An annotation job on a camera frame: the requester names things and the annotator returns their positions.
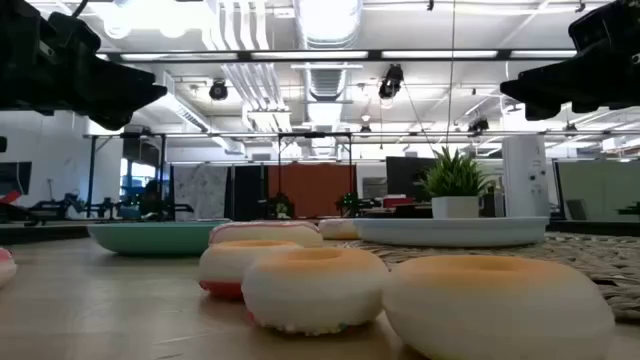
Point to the red box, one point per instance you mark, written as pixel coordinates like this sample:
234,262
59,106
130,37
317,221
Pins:
397,201

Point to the cream donut with sprinkles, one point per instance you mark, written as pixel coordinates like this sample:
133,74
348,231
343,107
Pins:
312,292

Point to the small cream toy donut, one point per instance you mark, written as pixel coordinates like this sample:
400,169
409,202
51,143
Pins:
337,229

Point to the white cylindrical appliance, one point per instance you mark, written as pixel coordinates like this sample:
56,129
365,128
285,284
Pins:
525,175

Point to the black overhead frame beam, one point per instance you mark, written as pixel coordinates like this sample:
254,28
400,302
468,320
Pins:
310,55

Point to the background black robot arms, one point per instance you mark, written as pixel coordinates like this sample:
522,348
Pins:
70,207

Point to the wall-mounted dark screen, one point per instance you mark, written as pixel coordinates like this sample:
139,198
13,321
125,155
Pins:
14,177

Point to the black monitor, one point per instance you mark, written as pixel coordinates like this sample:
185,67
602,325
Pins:
407,177

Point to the green artificial plant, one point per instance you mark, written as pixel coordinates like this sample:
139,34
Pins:
454,175

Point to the black ceiling spotlight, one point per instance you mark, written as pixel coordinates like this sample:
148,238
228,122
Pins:
218,90

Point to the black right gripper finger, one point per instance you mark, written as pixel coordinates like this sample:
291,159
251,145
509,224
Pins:
542,110
542,85

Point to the large cream toy donut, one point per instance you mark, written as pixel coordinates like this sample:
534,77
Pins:
495,310

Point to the person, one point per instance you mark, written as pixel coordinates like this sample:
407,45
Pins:
149,200

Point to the round woven placemat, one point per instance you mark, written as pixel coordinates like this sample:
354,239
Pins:
575,260

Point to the grey patterned partition panel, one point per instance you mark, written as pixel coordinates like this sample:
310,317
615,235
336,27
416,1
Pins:
200,190

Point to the pale blue plate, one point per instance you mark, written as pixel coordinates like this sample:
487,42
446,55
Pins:
450,231

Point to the pale green partition panel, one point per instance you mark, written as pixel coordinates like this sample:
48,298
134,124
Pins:
600,187

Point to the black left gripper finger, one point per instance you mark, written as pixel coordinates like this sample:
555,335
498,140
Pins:
132,87
112,119

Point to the white donut with pink stripe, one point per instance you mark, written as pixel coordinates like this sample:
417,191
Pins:
5,267

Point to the teal plate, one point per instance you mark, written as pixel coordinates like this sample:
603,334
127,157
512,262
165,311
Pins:
150,239

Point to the red background bar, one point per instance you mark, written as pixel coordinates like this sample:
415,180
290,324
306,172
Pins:
9,197

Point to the white plant pot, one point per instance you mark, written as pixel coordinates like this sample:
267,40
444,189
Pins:
455,207

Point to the cream donut with pink icing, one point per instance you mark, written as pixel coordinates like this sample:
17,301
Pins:
265,232

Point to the cream donut with red icing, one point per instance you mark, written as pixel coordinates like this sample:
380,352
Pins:
222,267

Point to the black hanging camera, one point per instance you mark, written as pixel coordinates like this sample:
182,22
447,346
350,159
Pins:
391,82

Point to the orange partition panel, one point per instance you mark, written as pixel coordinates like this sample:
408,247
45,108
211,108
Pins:
312,190

